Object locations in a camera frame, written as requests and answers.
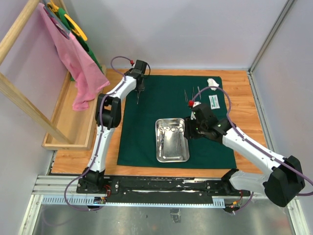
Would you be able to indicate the pink cloth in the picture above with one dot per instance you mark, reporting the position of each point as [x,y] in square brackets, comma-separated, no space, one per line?
[88,75]

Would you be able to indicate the steel forceps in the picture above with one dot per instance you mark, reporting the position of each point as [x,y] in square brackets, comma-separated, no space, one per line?
[138,96]
[173,137]

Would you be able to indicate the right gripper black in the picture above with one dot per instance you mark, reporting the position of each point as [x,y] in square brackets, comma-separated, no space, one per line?
[189,133]

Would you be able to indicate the blue suture packet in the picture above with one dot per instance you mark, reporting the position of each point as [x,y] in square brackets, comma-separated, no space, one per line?
[214,102]

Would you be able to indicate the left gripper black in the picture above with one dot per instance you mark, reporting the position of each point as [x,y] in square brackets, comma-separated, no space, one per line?
[141,87]

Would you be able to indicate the green garment on hanger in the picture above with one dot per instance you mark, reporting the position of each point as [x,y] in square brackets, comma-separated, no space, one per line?
[61,14]

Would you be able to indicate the steel instrument tray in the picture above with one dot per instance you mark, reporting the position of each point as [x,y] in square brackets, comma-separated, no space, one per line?
[170,155]

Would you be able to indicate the white gauze roll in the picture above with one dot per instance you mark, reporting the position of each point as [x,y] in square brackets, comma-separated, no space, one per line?
[212,84]

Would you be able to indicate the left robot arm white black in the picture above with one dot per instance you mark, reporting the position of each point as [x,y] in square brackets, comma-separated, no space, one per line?
[108,117]

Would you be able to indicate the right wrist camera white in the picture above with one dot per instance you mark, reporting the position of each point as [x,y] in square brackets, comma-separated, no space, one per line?
[194,113]

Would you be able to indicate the wooden rack frame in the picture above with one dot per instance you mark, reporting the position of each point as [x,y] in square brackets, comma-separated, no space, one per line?
[34,68]

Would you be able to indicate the dark green surgical cloth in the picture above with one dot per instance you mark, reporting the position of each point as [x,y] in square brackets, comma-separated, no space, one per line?
[163,97]

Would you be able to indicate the steel surgical scissors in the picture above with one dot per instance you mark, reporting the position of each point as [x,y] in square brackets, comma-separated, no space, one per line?
[161,141]

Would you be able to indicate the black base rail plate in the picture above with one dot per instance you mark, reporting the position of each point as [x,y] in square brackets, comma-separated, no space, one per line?
[158,190]

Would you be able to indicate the yellow hanger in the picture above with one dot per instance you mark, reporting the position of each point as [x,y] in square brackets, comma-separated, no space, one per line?
[71,22]

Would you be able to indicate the grey hanger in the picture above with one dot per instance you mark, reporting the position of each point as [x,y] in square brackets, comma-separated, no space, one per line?
[56,20]

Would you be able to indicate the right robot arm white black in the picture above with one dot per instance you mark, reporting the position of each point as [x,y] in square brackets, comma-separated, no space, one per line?
[281,177]

